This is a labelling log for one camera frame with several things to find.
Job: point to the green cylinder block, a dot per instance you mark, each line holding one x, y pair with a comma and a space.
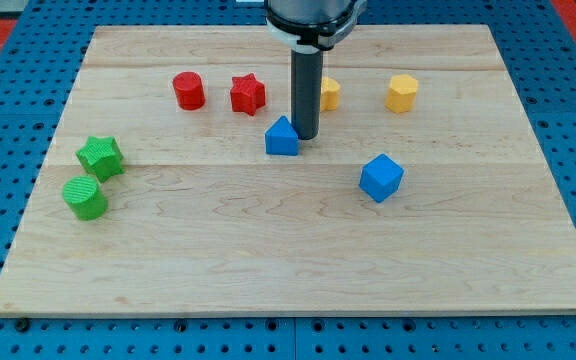
84, 197

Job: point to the red cylinder block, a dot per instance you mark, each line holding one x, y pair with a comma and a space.
189, 92

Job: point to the blue cube block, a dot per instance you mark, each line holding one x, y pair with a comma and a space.
381, 177

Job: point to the yellow block behind rod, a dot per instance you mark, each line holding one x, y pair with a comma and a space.
330, 94

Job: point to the blue triangle block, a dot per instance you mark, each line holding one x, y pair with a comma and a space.
281, 138

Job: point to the red star block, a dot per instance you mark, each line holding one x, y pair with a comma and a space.
247, 94

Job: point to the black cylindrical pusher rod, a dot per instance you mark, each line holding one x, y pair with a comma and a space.
306, 77

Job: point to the wooden board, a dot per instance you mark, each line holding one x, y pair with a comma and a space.
203, 223

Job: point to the yellow hexagon block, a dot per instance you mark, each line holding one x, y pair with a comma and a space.
401, 93

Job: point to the green star block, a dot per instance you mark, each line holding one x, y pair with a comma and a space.
101, 157

